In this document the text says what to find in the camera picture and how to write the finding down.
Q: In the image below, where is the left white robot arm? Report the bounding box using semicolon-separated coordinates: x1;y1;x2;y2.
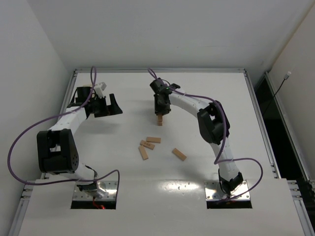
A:
36;82;122;193

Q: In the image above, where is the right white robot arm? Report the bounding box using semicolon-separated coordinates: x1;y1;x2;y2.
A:
150;79;243;195

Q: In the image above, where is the wood block numbered twelve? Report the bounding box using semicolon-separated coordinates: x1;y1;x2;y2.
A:
146;137;161;144

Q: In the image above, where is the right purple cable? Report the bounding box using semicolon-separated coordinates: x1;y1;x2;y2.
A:
147;68;264;203

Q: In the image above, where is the black wall cable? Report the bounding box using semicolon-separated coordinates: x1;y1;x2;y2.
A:
260;71;292;116

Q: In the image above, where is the purple cable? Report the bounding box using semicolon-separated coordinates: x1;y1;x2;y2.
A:
147;68;264;203
7;65;121;192

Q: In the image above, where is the metal base plate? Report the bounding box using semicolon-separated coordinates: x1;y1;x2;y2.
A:
204;180;251;202
72;181;118;201

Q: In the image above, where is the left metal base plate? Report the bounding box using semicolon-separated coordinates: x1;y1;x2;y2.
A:
72;181;118;201

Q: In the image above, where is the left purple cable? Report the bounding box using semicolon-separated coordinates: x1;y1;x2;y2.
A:
7;65;121;192

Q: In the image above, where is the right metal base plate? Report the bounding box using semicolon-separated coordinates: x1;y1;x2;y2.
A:
204;180;251;202

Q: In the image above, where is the wood block with print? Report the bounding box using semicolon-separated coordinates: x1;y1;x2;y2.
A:
140;140;155;150

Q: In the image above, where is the aluminium table frame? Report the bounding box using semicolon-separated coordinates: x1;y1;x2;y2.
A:
19;69;314;236

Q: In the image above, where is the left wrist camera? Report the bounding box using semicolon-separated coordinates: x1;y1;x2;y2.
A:
94;82;107;98

